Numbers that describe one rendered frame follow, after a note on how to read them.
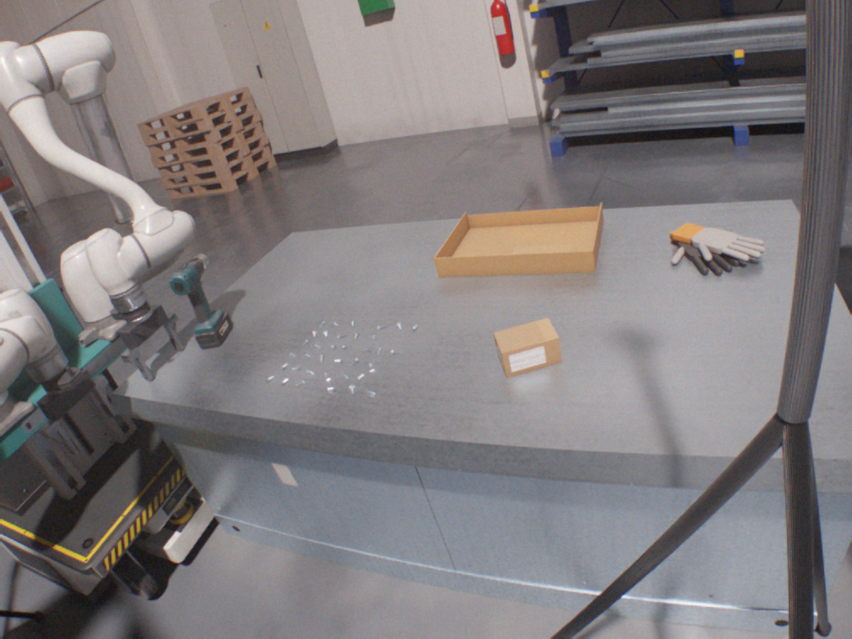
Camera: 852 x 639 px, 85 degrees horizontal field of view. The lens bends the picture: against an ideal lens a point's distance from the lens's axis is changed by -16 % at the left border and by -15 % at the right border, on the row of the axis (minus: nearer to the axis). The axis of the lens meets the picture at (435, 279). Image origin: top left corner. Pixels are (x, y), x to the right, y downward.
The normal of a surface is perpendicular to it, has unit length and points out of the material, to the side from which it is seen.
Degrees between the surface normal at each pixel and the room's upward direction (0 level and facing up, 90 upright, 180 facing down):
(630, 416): 0
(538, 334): 4
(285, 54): 90
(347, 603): 0
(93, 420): 90
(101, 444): 90
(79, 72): 105
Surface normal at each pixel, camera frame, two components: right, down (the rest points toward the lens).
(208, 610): -0.23, -0.86
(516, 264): -0.32, 0.51
